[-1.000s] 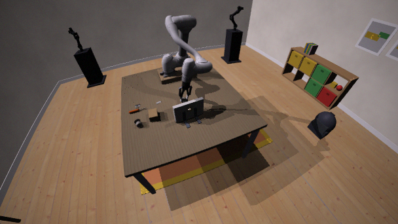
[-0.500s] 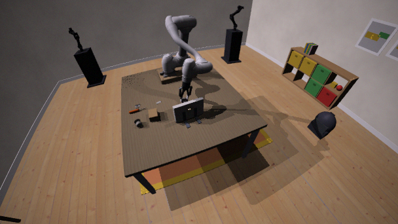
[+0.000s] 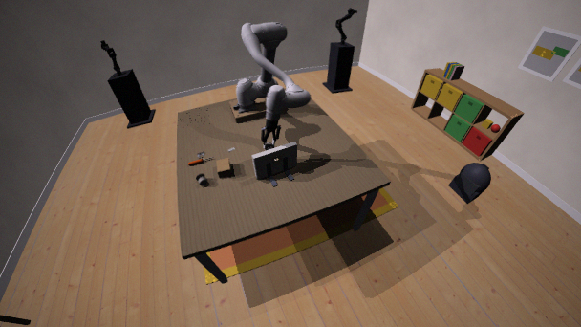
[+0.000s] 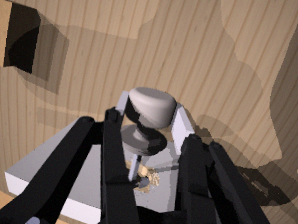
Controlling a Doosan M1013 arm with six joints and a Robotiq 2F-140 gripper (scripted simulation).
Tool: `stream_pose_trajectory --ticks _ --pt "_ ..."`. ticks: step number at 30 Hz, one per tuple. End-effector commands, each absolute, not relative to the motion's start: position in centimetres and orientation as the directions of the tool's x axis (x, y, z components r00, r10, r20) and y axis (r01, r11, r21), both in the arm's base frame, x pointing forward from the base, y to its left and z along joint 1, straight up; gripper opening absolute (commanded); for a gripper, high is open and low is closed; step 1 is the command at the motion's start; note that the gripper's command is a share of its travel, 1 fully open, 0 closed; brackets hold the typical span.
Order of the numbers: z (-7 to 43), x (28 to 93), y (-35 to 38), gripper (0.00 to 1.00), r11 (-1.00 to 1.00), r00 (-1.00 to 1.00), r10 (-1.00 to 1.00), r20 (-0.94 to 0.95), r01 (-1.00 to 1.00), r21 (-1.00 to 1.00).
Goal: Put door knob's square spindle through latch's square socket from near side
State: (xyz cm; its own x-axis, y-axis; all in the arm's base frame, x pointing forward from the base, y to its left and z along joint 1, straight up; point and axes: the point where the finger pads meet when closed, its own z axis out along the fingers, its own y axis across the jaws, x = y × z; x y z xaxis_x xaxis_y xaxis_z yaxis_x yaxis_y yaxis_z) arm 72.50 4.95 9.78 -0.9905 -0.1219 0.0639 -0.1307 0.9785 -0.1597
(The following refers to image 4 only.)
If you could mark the brown cardboard box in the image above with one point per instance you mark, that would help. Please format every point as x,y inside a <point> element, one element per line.
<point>16,22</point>

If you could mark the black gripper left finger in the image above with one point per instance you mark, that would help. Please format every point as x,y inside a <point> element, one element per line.
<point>42,201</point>

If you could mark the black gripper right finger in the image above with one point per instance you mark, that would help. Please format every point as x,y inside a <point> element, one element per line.
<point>234,201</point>

